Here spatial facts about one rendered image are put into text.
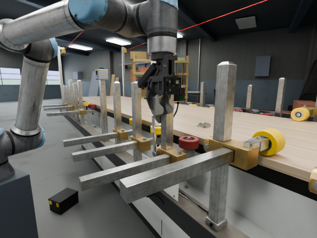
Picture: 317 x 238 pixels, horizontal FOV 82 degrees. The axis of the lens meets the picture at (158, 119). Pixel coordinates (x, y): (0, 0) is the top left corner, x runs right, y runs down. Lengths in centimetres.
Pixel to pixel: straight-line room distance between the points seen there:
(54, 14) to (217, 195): 69
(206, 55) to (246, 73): 211
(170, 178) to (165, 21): 41
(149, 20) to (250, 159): 46
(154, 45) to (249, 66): 902
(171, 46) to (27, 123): 96
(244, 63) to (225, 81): 905
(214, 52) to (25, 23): 934
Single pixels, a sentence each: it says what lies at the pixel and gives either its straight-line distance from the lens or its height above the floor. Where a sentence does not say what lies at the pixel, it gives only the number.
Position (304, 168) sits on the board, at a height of 90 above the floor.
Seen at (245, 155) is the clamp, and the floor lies 96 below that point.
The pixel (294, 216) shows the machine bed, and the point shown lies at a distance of 76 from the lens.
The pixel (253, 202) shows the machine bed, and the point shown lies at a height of 70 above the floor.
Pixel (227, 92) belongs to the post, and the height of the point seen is 110.
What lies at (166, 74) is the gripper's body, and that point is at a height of 115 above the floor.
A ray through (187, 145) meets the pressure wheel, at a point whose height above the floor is 89.
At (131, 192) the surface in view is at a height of 95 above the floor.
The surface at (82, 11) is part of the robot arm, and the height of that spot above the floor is 129.
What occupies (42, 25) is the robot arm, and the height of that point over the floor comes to 130.
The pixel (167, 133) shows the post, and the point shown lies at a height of 94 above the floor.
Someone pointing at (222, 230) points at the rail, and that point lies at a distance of 65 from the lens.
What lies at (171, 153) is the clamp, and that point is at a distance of 69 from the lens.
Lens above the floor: 112
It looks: 11 degrees down
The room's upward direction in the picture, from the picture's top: straight up
